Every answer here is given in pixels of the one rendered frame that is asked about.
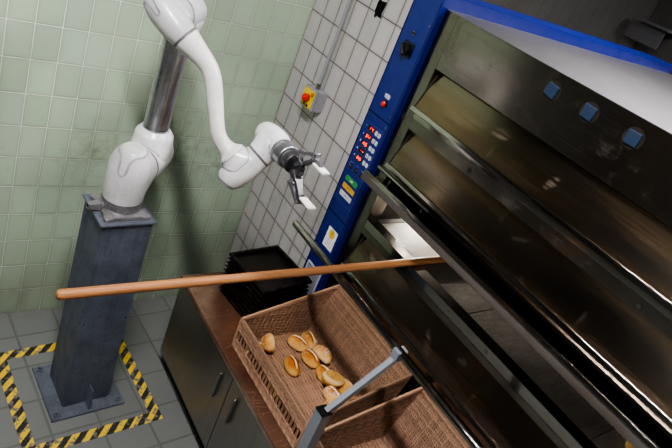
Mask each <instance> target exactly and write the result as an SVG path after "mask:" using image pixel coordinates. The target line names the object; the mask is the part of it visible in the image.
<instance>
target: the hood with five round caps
mask: <svg viewBox="0 0 672 448"><path fill-rule="evenodd" d="M436 69H437V70H438V71H440V72H441V73H443V74H444V75H446V76H447V77H449V78H450V79H452V80H453V81H455V82H456V83H458V84H459V85H461V86H462V87H463V88H465V89H466V90H468V91H469V92H471V93H472V94H474V95H475V96H477V97H478V98H480V99H481V100H483V101H484V102H486V103H487V104H489V105H490V106H492V107H493V108H495V109H496V110H498V111H499V112H501V113H502V114H504V115H505V116H507V117H508V118H510V119H511V120H513V121H514V122H516V123H517V124H519V125H520V126H522V127H523V128H525V129H526V130H528V131H529V132H531V133H532V134H534V135H535V136H537V137H538V138H540V139H541V140H543V141H544V142H546V143H547V144H549V145H550V146H552V147H553V148H555V149H556V150H558V151H559V152H560V153H562V154H563V155H565V156H566V157H568V158H569V159H571V160H572V161H574V162H575V163H577V164H578V165H580V166H581V167H583V168H584V169H586V170H587V171H589V172H590V173H592V174H593V175H595V176H596V177H598V178H599V179H601V180H602V181H604V182H605V183H607V184H608V185H610V186H611V187H613V188H614V189H616V190H617V191H619V192H620V193H622V194H623V195H625V196H626V197H628V198H629V199H631V200H632V201H634V202H635V203H637V204H638V205H640V206H641V207H643V208H644V209H646V210H647V211H649V212H650V213H652V214H653V215H655V216H656V217H657V218H659V219H660V220H662V221H663V222H665V223H666V224H668V225H669V226H671V227H672V135H671V134H670V133H668V132H666V131H664V130H662V129H661V128H659V127H657V126H655V125H653V124H652V123H650V122H648V121H646V120H644V119H643V118H641V117H639V116H637V115H635V114H634V113H632V112H630V111H628V110H627V109H625V108H623V107H621V106H619V105H618V104H616V103H614V102H612V101H610V100H609V99H607V98H605V97H603V96H601V95H600V94H598V93H596V92H594V91H592V90H591V89H589V88H587V87H585V86H583V85H582V84H580V83H578V82H576V81H574V80H573V79H571V78H569V77H567V76H565V75H564V74H562V73H560V72H558V71H556V70H555V69H553V68H551V67H549V66H548V65H546V64H544V63H542V62H540V61H539V60H537V59H535V58H533V57H531V56H530V55H528V54H526V53H524V52H522V51H521V50H519V49H517V48H515V47H513V46H512V45H510V44H508V43H506V42H504V41H503V40H501V39H499V38H497V37H495V36H494V35H492V34H490V33H488V32H486V31H485V30H483V29H481V28H479V27H477V26H476V25H474V24H472V23H470V22H468V21H467V20H465V19H463V18H461V17H459V18H458V20H457V22H456V25H455V27H454V29H453V31H452V33H451V36H450V38H449V40H448V42H447V44H446V47H445V49H444V51H443V53H442V55H441V58H440V60H439V62H438V64H437V67H436Z"/></svg>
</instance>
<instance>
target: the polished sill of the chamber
mask: <svg viewBox="0 0 672 448"><path fill-rule="evenodd" d="M364 228H365V229H366V230H367V231H368V232H369V233H370V234H371V235H372V236H373V237H374V238H375V239H376V240H377V242H378V243H379V244H380V245H381V246H382V247H383V248H384V249H385V250H386V251H387V252H388V253H389V254H390V256H391V257H392V258H393V259H394V260H397V259H408V258H414V257H413V256H412V255H411V254H410V253H409V252H408V251H407V250H406V249H405V248H404V247H403V246H402V245H401V244H400V243H399V242H398V241H397V240H396V239H395V238H394V237H393V235H392V234H391V233H390V232H389V231H388V230H387V229H386V228H385V227H384V226H383V225H382V224H381V223H380V222H379V221H378V220H367V222H366V224H365V226H364ZM402 268H403V270H404V271H405V272H406V273H407V274H408V275H409V276H410V277H411V278H412V279H413V280H414V281H415V282H416V283H417V285H418V286H419V287H420V288H421V289H422V290H423V291H424V292H425V293H426V294H427V295H428V296H429V297H430V299H431V300H432V301H433V302H434V303H435V304H436V305H437V306H438V307H439V308H440V309H441V310H442V311H443V313H444V314H445V315H446V316H447V317H448V318H449V319H450V320H451V321H452V322H453V323H454V324H455V325H456V327H457V328H458V329H459V330H460V331H461V332H462V333H463V334H464V335H465V336H466V337H467V338H468V339H469V341H470V342H471V343H472V344H473V345H474V346H475V347H476V348H477V349H478V350H479V351H480V352H481V353H482V355H483V356H484V357H485V358H486V359H487V360H488V361H489V362H490V363H491V364H492V365H493V366H494V367H495V368H496V370H497V371H498V372H499V373H500V374H501V375H502V376H503V377H504V378H505V379H506V380H507V381H508V382H509V384H510V385H511V386H512V387H513V388H514V389H515V390H516V391H517V392H518V393H519V394H520V395H521V396H522V398H523V399H524V400H525V401H526V402H527V403H528V404H529V405H530V406H531V407H532V408H533V409H534V410H535V412H536V413H537V414H538V415H539V416H540V417H541V418H542V419H543V420H544V421H545V422H546V423H547V424H548V426H549V427H550V428H551V429H552V430H553V431H554V432H555V433H556V434H557V435H558V436H559V437H560V438H561V440H562V441H563V442H564V443H565V444H566V445H567V446H568V447H569V448H597V447H596V445H595V444H594V443H593V442H592V441H591V440H590V439H589V438H588V437H587V436H586V435H585V434H584V433H583V432H582V431H581V430H580V429H579V428H578V427H577V426H576V425H575V424H574V423H573V422H572V421H571V420H570V419H569V418H568V417H567V415H566V414H565V413H564V412H563V411H562V410H561V409H560V408H559V407H558V406H557V405H556V404H555V403H554V402H553V401H552V400H551V399H550V398H549V397H548V396H547V395H546V394H545V393H544V392H543V391H542V390H541V389H540V388H539V387H538V385H537V384H536V383H535V382H534V381H533V380H532V379H531V378H530V377H529V376H528V375H527V374H526V373H525V372H524V371H523V370H522V369H521V368H520V367H519V366H518V365H517V364H516V363H515V362H514V361H513V360H512V359H511V358H510V357H509V355H508V354H507V353H506V352H505V351H504V350H503V349H502V348H501V347H500V346H499V345H498V344H497V343H496V342H495V341H494V340H493V339H492V338H491V337H490V336H489V335H488V334H487V333H486V332H485V331H484V330H483V329H482V328H481V327H480V325H479V324H478V323H477V322H476V321H475V320H474V319H473V318H472V317H471V316H470V315H469V314H468V313H467V312H466V311H465V310H464V309H463V308H462V307H461V306H460V305H459V304H458V303H457V302H456V301H455V300H454V299H453V298H452V297H451V295H450V294H449V293H448V292H447V291H446V290H445V289H444V288H443V287H442V286H441V285H440V284H439V283H438V282H437V281H436V280H435V279H434V278H433V277H432V276H431V275H430V274H429V273H428V272H427V271H426V270H425V269H424V268H423V267H422V265H414V266H404V267H402Z"/></svg>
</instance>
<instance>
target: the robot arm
mask: <svg viewBox="0 0 672 448"><path fill-rule="evenodd" d="M143 3H144V4H143V6H144V9H145V11H146V13H147V16H148V17H149V19H150V21H151V22H152V23H153V25H154V26H155V27H156V28H157V30H158V31H159V32H160V33H161V34H162V35H163V41H162V45H161V50H160V54H159V58H158V62H157V67H156V71H155V75H154V79H153V84H152V88H151V92H150V96H149V101H148V105H147V109H146V113H145V118H144V122H142V123H140V124H139V125H137V126H136V128H135V131H134V133H133V136H132V138H131V141H130V142H125V143H122V144H120V145H119V146H118V147H117V148H116V149H115V150H114V151H113V152H112V154H111V156H110V158H109V161H108V164H107V167H106V171H105V176H104V182H103V190H102V194H98V193H92V194H91V195H90V199H91V200H92V201H88V202H86V208H87V209H89V210H98V211H100V213H101V215H102V217H103V221H104V222H106V223H111V222H116V221H132V220H145V221H148V220H150V214H148V213H147V212H146V211H145V209H144V207H143V206H142V205H143V199H144V196H145V194H146V191H147V190H148V188H149V186H150V184H151V183H152V181H153V179H154V178H155V177H157V176H158V175H159V174H160V173H161V172H162V171H163V170H164V169H165V168H166V167H167V166H168V165H169V163H170V162H171V160H172V157H173V153H174V148H173V139H174V136H173V133H172V132H171V130H170V129H169V126H170V123H171V119H172V115H173V111H174V107H175V103H176V99H177V95H178V91H179V87H180V84H181V80H182V76H183V72H184V68H185V64H186V60H187V58H188V59H189V60H191V61H192V62H193V63H194V64H195V65H196V66H197V67H198V68H199V70H200V71H201V73H202V75H203V78H204V81H205V87H206V97H207V108H208V118H209V128H210V134H211V137H212V140H213V143H214V145H215V147H216V148H217V150H218V152H219V153H220V156H221V162H220V163H221V164H222V168H221V169H220V170H219V173H218V179H219V181H220V182H221V183H222V184H223V185H224V186H225V187H227V188H228V189H230V190H234V189H239V188H241V187H243V186H245V185H247V184H248V183H250V182H251V181H252V180H254V179H255V178H256V177H257V176H259V175H260V174H261V173H262V171H263V170H264V169H265V168H266V167H267V166H269V165H270V164H271V163H273V162H276V163H277V164H278V165H279V166H280V167H281V168H284V169H285V170H286V171H287V172H288V173H290V176H291V178H290V180H287V183H288V185H289V187H290V190H291V193H292V196H293V199H294V203H295V204H302V205H303V206H306V208H307V209H308V210H316V207H315V206H314V205H313V204H312V203H311V202H310V200H309V199H308V198H307V197H305V196H304V190H303V183H302V181H303V175H304V171H305V166H309V165H311V164H312V165H313V166H314V167H315V168H316V169H317V170H318V171H319V172H320V173H321V174H322V175H328V176H329V175H330V173H329V172H328V171H327V170H326V169H325V168H324V164H323V163H322V162H321V161H320V159H319V157H320V156H321V153H316V152H308V151H307V150H305V149H299V150H298V149H297V148H296V147H295V145H294V144H293V143H292V142H291V140H290V138H289V136H288V135H287V134H286V133H285V131H283V130H282V129H281V128H280V127H279V126H277V125H276V124H274V123H271V122H263V123H261V124H259V125H258V126H257V128H256V131H255V138H254V140H253V142H252V143H251V144H250V145H249V146H248V147H245V146H243V145H242V144H235V143H233V142H232V141H231V140H230V139H229V138H228V136H227V134H226V131H225V122H224V101H223V83H222V76H221V72H220V69H219V66H218V64H217V62H216V60H215V58H214V56H213V55H212V53H211V51H210V50H209V48H208V47H207V45H206V43H205V42H204V40H203V38H202V37H201V35H200V33H199V32H200V30H201V28H202V26H203V24H204V21H205V19H206V16H207V7H206V4H205V2H204V0H143ZM305 155H308V156H314V158H311V159H309V160H306V161H304V158H303V156H305ZM296 178H300V179H296Z"/></svg>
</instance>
